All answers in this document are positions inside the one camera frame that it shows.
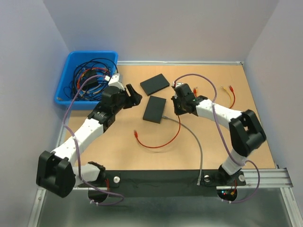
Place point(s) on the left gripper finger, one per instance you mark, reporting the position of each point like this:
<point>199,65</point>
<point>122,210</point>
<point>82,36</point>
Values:
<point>131,102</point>
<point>133,94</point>

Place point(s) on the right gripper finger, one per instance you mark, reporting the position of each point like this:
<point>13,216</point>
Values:
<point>178,93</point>
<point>177,106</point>

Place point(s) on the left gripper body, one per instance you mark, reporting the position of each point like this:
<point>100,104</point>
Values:
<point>123,97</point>

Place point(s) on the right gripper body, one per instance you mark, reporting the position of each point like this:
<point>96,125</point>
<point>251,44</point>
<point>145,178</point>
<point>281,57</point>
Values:
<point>182,103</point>

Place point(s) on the black network switch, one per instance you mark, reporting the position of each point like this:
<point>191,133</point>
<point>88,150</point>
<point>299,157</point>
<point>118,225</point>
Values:
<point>154,84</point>
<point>154,109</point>

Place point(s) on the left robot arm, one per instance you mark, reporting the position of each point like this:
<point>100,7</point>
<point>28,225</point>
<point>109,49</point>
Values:
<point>60,170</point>

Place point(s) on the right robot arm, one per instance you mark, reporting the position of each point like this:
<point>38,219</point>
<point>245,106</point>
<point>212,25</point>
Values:
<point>246,132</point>

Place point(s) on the blue plastic bin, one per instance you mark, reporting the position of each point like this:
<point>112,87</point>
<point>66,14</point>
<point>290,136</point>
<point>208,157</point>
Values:
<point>62,96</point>

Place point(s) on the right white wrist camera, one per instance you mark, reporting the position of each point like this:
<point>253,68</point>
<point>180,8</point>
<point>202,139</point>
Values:
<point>176,84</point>

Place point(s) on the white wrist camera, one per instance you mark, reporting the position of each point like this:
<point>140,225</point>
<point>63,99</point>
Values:
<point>116,81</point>
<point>176,84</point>

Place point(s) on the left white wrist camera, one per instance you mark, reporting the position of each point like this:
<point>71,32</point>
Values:
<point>116,81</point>

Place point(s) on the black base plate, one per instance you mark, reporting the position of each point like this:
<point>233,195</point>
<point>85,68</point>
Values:
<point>166,183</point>

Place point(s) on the aluminium rail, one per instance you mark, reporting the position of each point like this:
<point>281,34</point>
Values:
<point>265,177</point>

